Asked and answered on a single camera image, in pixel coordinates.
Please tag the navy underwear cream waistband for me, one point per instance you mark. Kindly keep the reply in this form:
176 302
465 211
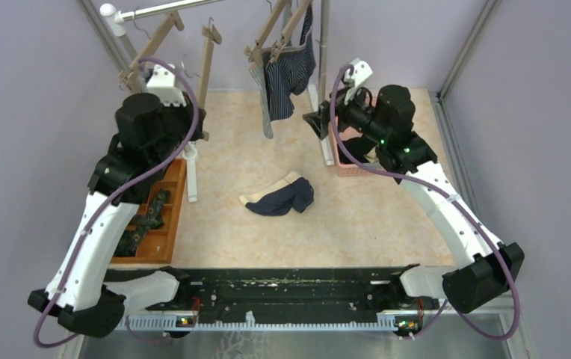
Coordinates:
293 191

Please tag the beige hanger holding navy underwear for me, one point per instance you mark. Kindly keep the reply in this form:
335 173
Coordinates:
212 37

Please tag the beige hanger holding grey underwear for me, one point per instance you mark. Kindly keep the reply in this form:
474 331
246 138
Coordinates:
254 52

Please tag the beige hanger holding pinstriped underwear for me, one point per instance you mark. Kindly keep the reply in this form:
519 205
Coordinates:
288 29

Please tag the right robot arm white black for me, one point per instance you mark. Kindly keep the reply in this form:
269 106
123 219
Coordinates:
486 267

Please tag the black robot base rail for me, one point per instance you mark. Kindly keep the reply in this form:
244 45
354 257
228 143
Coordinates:
306 298

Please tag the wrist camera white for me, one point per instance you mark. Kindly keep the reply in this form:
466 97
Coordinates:
162 83
356 77

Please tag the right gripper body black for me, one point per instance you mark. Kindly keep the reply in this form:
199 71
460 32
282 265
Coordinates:
359 115

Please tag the navy pinstriped underwear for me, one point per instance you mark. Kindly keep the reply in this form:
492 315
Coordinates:
290 72

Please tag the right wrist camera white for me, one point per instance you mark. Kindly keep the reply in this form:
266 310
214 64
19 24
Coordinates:
356 77

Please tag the beige clip hanger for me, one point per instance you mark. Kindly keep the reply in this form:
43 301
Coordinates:
129 78

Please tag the orange plastic tray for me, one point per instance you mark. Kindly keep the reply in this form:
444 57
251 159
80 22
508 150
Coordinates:
157 246

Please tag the pink plastic basket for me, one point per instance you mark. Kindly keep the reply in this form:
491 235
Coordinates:
344 169

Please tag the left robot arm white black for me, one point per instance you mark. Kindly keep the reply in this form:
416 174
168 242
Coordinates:
150 135

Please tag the grey striped underwear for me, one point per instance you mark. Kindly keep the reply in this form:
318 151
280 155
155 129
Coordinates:
258 74

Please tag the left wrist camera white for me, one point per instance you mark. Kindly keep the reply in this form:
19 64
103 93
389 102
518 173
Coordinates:
162 83

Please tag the black underwear white waistband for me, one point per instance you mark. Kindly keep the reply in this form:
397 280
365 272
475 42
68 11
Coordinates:
362 149

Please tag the dark rolled cloth in tray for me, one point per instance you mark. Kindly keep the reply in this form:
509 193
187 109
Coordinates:
151 220

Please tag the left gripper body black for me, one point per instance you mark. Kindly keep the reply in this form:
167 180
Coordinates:
178 121

